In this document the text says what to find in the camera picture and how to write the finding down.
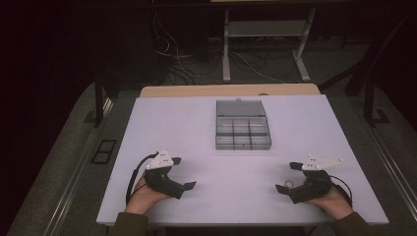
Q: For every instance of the clear plastic compartment box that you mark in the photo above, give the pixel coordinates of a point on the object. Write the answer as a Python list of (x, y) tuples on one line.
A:
[(242, 131)]

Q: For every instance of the wooden table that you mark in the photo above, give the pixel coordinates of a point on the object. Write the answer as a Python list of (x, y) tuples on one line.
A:
[(213, 90)]

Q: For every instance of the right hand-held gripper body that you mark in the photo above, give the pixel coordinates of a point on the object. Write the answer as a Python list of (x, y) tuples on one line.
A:
[(314, 188)]

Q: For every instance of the black stand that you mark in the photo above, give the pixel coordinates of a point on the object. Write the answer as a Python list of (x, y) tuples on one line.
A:
[(369, 101), (99, 98)]

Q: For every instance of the person's right hand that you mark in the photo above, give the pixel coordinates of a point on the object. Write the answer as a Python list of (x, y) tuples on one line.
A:
[(336, 205)]

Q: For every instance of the person's left hand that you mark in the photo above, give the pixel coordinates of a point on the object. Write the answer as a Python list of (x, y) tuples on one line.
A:
[(142, 200)]

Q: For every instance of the grey metal stand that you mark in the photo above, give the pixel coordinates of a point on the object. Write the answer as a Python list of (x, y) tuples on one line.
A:
[(265, 29)]

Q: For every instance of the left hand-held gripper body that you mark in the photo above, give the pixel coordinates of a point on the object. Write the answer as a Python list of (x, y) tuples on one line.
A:
[(162, 183)]

